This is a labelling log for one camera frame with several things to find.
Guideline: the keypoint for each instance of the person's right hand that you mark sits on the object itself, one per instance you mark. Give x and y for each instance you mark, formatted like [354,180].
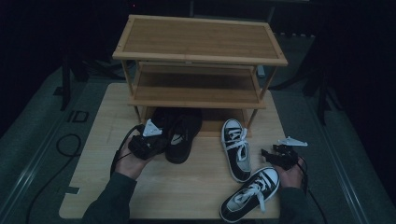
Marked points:
[291,176]

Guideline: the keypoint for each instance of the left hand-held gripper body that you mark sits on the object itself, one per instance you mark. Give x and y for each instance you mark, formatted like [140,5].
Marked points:
[143,147]

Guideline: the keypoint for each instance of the person's left hand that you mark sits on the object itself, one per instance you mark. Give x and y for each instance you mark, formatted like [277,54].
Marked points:
[132,166]

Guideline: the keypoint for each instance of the wooden shoe rack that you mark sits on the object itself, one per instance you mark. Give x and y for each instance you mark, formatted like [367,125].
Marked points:
[199,40]

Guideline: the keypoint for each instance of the dark metal stand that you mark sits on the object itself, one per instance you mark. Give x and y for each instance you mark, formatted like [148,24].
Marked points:
[66,84]
[323,99]

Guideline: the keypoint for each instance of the black white lace-up sneaker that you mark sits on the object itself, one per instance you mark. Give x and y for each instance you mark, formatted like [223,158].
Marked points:
[236,152]
[249,196]

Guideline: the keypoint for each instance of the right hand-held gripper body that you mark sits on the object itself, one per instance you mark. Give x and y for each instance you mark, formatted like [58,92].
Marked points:
[285,156]

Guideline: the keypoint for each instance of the black shoe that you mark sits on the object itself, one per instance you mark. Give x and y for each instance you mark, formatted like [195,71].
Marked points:
[183,146]
[163,119]

